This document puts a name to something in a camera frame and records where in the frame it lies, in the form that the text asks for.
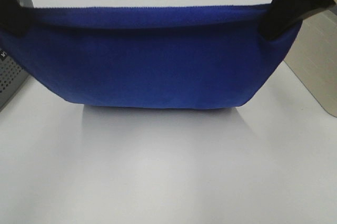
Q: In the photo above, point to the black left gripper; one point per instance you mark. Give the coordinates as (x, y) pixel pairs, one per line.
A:
(14, 18)

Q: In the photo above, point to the blue towel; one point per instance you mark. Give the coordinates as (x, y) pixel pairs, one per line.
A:
(204, 57)

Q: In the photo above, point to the grey perforated plastic basket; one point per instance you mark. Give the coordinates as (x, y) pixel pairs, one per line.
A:
(12, 74)

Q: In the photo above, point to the beige bin with grey rim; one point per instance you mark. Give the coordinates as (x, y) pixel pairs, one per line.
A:
(312, 58)

